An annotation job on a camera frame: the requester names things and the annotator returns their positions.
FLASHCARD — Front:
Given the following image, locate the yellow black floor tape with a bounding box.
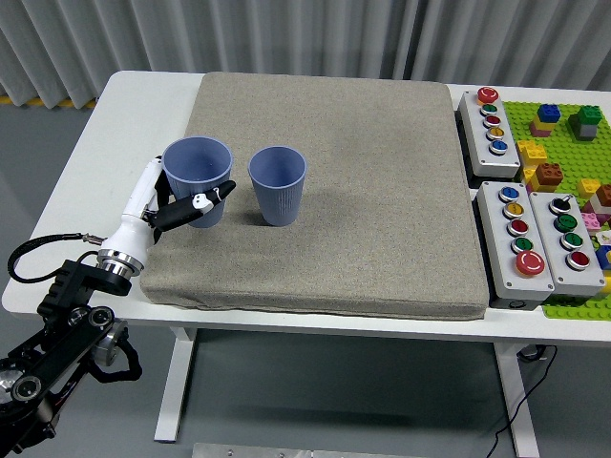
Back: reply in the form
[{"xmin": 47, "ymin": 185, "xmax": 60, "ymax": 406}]
[{"xmin": 0, "ymin": 93, "xmax": 99, "ymax": 110}]

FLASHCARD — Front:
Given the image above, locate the grey box black knob switch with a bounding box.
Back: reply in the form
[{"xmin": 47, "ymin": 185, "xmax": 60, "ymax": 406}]
[{"xmin": 528, "ymin": 190, "xmax": 607, "ymax": 297}]

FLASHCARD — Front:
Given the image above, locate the grey five-button control box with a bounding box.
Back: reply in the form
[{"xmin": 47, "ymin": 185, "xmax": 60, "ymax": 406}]
[{"xmin": 457, "ymin": 86, "xmax": 522, "ymax": 180}]

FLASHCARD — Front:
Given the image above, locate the green toy brick baseplate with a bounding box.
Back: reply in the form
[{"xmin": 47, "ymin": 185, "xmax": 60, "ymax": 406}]
[{"xmin": 503, "ymin": 100, "xmax": 611, "ymax": 322}]

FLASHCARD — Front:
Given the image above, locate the grey box large red button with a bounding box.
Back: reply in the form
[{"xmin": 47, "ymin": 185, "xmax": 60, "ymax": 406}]
[{"xmin": 475, "ymin": 180, "xmax": 558, "ymax": 302}]

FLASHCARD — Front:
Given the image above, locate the black floor cable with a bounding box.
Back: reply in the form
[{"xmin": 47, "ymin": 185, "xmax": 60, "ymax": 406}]
[{"xmin": 487, "ymin": 343, "xmax": 558, "ymax": 458}]

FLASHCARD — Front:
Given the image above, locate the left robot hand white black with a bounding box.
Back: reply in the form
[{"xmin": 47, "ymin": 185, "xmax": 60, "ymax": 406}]
[{"xmin": 98, "ymin": 155, "xmax": 238, "ymax": 263}]

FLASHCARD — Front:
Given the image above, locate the white table leg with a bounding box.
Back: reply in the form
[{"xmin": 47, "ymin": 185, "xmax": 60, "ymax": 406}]
[
  {"xmin": 153, "ymin": 327, "xmax": 198, "ymax": 443},
  {"xmin": 494, "ymin": 342, "xmax": 540, "ymax": 458}
]

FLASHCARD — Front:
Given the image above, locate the grey-brown fabric mat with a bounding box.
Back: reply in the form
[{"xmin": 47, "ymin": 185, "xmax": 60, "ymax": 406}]
[{"xmin": 138, "ymin": 71, "xmax": 492, "ymax": 322}]

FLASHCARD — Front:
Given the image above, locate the blue ribbed plastic cup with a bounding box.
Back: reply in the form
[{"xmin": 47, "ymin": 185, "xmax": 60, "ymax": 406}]
[
  {"xmin": 247, "ymin": 145, "xmax": 307, "ymax": 228},
  {"xmin": 160, "ymin": 135, "xmax": 235, "ymax": 229}
]

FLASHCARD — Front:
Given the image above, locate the green toy brick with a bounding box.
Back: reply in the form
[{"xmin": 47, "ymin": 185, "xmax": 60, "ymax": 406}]
[{"xmin": 567, "ymin": 105, "xmax": 602, "ymax": 128}]

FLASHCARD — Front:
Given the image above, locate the grey pleated curtain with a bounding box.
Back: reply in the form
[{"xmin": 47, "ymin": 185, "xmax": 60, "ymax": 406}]
[{"xmin": 0, "ymin": 0, "xmax": 611, "ymax": 107}]

